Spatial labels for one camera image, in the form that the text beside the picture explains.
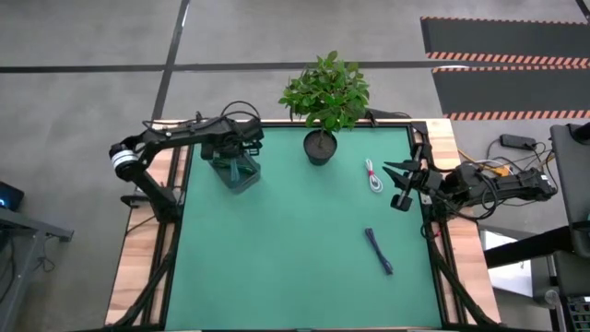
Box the dark blue braided USB-C cable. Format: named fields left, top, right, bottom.
left=364, top=227, right=395, bottom=277

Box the black power adapter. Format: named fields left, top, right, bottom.
left=500, top=133, right=538, bottom=150

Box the yellow cable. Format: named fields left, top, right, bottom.
left=457, top=148, right=511, bottom=177

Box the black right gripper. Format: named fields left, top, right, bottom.
left=382, top=160, right=446, bottom=197

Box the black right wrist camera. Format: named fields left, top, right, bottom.
left=390, top=182, right=416, bottom=213

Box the clear plastic bin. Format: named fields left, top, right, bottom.
left=207, top=151, right=262, bottom=195

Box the black mat orange striped edge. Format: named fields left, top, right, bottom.
left=419, top=16, right=590, bottom=68
left=431, top=66, right=590, bottom=122

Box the white USB-C cable red tie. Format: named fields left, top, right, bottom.
left=364, top=158, right=384, bottom=194

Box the green potted plant black pot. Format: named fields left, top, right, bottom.
left=277, top=50, right=372, bottom=167

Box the grey side desk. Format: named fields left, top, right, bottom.
left=0, top=207, right=75, bottom=332

